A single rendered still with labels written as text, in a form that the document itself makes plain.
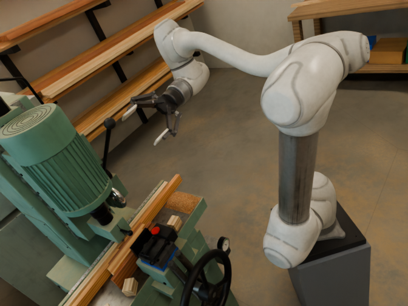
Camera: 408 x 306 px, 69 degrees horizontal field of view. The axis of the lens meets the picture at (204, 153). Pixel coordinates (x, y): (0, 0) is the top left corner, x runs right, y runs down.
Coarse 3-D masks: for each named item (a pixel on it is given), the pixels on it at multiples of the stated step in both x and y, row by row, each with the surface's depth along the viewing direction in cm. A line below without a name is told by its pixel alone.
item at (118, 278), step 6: (150, 228) 110; (132, 252) 104; (126, 258) 103; (132, 258) 104; (126, 264) 102; (132, 264) 104; (120, 270) 100; (126, 270) 102; (132, 270) 104; (114, 276) 98; (120, 276) 100; (126, 276) 102; (114, 282) 98; (120, 282) 100; (120, 288) 100
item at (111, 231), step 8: (120, 216) 104; (88, 224) 107; (96, 224) 105; (112, 224) 102; (120, 224) 103; (128, 224) 106; (96, 232) 109; (104, 232) 103; (112, 232) 101; (120, 232) 104; (112, 240) 105; (120, 240) 104
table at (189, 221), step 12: (204, 204) 124; (156, 216) 123; (168, 216) 121; (180, 216) 119; (192, 216) 118; (180, 228) 114; (192, 228) 119; (192, 264) 105; (132, 276) 104; (144, 276) 102; (108, 288) 103; (144, 288) 100; (156, 288) 101; (168, 288) 99; (180, 288) 101; (96, 300) 101; (108, 300) 99; (120, 300) 98; (132, 300) 97; (144, 300) 101
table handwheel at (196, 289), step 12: (216, 252) 100; (204, 264) 94; (228, 264) 108; (192, 276) 90; (204, 276) 96; (228, 276) 109; (192, 288) 90; (204, 288) 98; (216, 288) 100; (228, 288) 110; (180, 300) 89; (204, 300) 98
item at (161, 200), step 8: (176, 176) 133; (168, 184) 130; (176, 184) 132; (168, 192) 128; (160, 200) 125; (152, 208) 122; (160, 208) 125; (144, 216) 119; (152, 216) 122; (136, 224) 117; (112, 256) 108; (104, 264) 107; (104, 272) 105; (96, 280) 102; (104, 280) 105; (88, 288) 101; (96, 288) 103; (80, 296) 99; (88, 296) 100; (72, 304) 98; (80, 304) 98
